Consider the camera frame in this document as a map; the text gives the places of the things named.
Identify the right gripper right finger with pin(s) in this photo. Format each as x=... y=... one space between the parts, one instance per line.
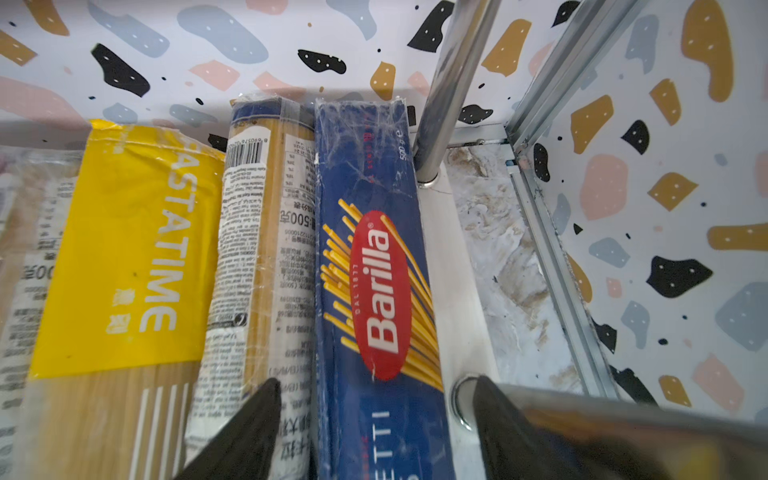
x=512 y=447

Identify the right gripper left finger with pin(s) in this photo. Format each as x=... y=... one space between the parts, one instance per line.
x=244 y=447

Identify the blue clear labelled spaghetti packet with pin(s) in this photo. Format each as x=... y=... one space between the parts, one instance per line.
x=261 y=316

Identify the dark blue spaghetti packet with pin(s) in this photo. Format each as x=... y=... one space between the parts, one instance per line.
x=381 y=410

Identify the clear yellow spaghetti packet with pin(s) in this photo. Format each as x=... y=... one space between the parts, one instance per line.
x=121 y=338

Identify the white two-tier shelf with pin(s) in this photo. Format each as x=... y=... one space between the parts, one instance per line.
x=598 y=229

